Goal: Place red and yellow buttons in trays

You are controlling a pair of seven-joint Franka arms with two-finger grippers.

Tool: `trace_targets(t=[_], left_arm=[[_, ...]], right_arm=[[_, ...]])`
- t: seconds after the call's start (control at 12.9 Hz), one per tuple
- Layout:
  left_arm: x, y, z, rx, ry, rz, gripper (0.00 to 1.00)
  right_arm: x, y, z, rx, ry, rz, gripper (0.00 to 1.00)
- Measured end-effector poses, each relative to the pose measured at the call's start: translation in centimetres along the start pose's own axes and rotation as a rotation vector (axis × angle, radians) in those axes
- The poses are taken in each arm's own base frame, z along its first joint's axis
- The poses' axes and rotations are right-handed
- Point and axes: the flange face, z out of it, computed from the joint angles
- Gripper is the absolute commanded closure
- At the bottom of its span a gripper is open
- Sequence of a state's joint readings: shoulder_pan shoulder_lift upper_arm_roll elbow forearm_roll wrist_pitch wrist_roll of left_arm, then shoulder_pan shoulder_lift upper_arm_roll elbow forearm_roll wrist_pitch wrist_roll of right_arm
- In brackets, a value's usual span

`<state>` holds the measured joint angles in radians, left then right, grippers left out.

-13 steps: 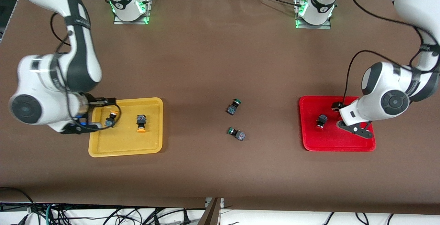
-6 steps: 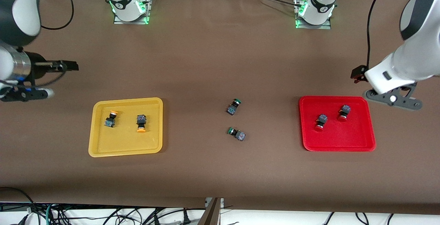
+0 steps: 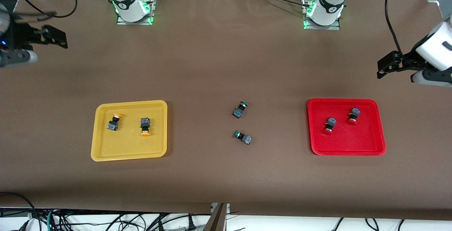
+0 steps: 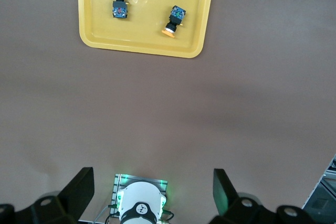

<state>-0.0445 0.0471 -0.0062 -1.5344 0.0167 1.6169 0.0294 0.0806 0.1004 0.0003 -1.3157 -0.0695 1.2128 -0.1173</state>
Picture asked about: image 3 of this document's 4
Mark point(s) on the yellow plastic tray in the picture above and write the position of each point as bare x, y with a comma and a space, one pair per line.
130, 142

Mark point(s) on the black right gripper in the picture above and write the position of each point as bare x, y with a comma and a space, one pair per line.
22, 35

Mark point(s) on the red plastic tray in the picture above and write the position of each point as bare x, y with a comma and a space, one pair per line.
346, 141

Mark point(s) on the brown table cover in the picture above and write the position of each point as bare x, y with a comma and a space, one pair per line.
226, 54

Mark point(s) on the black power plug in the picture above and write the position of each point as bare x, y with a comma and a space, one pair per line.
191, 224

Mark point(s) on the green push button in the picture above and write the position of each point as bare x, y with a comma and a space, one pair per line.
243, 137
240, 109

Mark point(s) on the yellow push button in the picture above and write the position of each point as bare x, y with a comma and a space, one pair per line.
113, 122
145, 125

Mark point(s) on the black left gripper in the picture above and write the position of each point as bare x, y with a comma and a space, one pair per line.
408, 60

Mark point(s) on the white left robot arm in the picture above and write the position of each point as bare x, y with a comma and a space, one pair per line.
436, 47

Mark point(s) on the red push button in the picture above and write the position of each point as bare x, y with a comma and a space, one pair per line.
354, 114
330, 123

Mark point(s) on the dark support post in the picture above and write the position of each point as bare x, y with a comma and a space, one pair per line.
216, 220

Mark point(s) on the white metal bracket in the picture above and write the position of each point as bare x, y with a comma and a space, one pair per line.
213, 208

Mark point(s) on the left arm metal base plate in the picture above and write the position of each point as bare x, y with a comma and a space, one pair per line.
335, 27

